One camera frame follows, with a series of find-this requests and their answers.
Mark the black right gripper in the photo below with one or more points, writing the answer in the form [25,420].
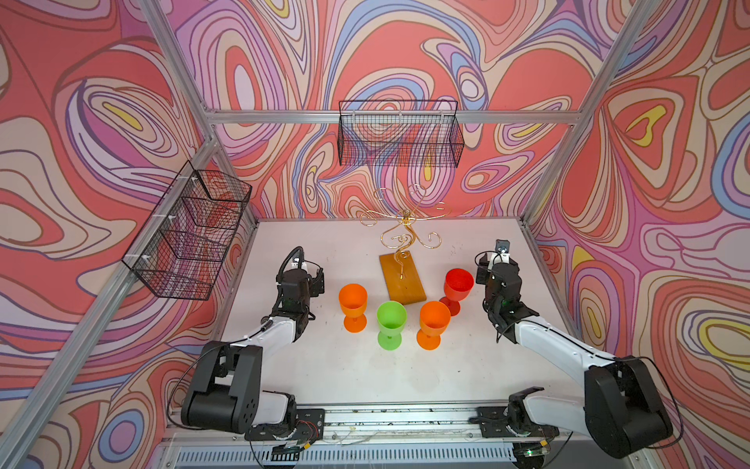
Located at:
[481,270]

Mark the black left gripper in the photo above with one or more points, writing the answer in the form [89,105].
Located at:
[315,283]

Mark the red wine glass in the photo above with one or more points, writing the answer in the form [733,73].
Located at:
[458,285]

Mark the orange wine glass front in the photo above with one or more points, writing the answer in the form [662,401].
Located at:
[353,302]

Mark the orange wine glass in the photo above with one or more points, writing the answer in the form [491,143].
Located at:
[353,302]
[434,319]

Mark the orange wine glass back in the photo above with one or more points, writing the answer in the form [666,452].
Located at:
[434,319]

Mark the green wine glass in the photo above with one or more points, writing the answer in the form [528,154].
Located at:
[391,319]

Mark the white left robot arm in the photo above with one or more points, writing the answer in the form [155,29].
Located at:
[226,392]

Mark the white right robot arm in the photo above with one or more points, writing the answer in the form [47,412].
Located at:
[620,407]

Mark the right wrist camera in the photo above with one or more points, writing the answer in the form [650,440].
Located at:
[502,250]

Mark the gold wire glass rack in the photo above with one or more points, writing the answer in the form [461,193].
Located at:
[399,270]

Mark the black wire basket left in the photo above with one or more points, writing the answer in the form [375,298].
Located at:
[183,258]

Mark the black wire basket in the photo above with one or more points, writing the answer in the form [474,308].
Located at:
[183,258]
[399,133]

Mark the metal base rail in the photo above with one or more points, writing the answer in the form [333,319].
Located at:
[442,435]

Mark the black wire basket back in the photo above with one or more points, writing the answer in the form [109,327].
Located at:
[399,133]

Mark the aluminium cage frame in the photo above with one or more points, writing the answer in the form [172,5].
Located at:
[104,102]

